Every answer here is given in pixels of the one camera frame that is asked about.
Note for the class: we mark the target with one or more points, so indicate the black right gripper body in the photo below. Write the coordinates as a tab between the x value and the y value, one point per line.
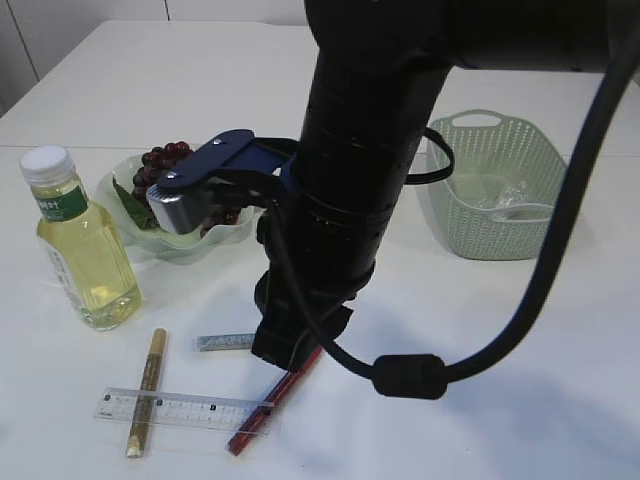
299	314

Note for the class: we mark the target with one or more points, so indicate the red artificial grape bunch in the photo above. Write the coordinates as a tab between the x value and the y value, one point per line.
148	168

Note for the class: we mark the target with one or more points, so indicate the clear plastic sheet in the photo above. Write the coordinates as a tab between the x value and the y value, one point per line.
500	195

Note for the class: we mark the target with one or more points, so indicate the yellow liquid plastic bottle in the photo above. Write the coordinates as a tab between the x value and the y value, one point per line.
81	240

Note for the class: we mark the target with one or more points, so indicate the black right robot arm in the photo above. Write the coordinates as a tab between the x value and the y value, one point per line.
380	69

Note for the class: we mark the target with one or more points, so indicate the red marker pen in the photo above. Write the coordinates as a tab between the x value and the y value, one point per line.
256	422

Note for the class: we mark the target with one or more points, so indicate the silver glitter pen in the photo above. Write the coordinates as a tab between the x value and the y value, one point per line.
226	342

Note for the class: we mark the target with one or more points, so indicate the green woven plastic basket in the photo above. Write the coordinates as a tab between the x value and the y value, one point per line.
492	147

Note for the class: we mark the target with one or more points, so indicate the green wavy plastic plate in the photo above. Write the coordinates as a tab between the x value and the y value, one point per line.
163	244

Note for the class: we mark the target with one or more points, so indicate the clear plastic ruler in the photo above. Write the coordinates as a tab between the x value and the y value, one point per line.
177	410

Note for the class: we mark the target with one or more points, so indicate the gold glitter pen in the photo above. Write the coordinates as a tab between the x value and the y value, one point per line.
137	438

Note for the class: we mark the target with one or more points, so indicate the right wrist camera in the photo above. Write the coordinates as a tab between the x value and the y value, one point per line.
235	169

